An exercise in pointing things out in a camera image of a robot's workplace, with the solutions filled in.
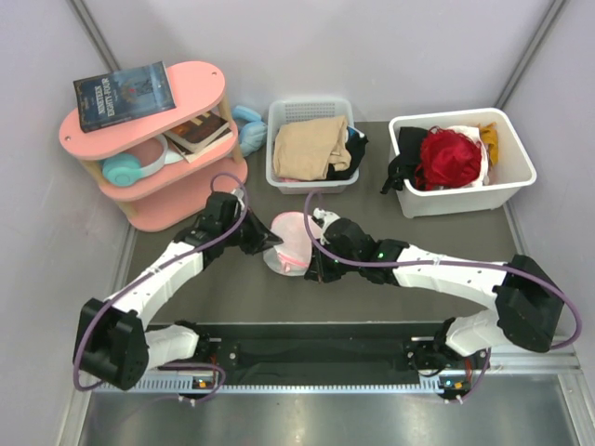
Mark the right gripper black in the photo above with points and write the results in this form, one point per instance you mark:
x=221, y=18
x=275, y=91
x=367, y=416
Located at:
x=319, y=271

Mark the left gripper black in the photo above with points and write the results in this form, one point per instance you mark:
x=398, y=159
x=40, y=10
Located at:
x=261, y=238

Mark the pink white mesh laundry bag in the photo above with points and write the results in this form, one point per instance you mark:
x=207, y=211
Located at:
x=292, y=257

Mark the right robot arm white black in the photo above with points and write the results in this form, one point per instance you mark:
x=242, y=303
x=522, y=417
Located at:
x=520, y=303

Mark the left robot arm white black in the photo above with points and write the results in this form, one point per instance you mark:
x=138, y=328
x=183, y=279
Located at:
x=113, y=341

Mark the black bra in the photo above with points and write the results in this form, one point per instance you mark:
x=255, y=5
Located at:
x=405, y=165

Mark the red lace bra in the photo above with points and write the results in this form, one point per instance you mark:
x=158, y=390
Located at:
x=448, y=159

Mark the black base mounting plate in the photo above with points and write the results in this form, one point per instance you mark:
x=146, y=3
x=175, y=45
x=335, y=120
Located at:
x=328, y=353

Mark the beige folded garment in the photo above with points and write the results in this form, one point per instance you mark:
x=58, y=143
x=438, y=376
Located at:
x=304, y=150

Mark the light blue headphones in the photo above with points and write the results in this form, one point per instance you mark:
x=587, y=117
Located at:
x=253, y=131

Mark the pink three-tier shelf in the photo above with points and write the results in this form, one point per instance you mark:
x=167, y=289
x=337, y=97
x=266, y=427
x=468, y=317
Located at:
x=153, y=137

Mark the brown book on shelf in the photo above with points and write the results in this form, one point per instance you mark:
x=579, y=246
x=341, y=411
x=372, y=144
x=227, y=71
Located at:
x=199, y=136

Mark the grey perforated plastic basket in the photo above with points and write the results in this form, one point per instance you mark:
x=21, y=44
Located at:
x=290, y=110

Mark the black garment in basket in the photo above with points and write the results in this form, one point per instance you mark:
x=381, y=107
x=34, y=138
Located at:
x=355, y=144

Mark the teal white headphones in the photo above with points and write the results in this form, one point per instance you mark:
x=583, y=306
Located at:
x=125, y=169

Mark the white garment in bin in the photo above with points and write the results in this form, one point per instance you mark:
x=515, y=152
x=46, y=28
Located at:
x=473, y=133

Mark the dark blue hardcover book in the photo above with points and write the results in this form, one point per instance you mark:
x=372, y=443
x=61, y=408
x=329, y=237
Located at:
x=118, y=97

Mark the white plastic bin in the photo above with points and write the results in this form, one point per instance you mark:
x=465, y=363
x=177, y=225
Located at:
x=513, y=172

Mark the mustard yellow garment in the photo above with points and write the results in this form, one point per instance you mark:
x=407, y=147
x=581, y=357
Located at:
x=489, y=138

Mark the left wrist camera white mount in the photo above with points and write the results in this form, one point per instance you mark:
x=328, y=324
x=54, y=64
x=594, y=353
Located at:
x=240, y=196

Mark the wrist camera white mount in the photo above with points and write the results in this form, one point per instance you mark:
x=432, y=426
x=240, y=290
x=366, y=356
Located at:
x=240, y=196
x=324, y=219

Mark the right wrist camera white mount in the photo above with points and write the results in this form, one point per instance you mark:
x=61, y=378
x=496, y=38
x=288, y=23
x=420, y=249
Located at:
x=324, y=219

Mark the aluminium rail with cable duct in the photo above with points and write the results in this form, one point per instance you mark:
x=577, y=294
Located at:
x=507, y=361

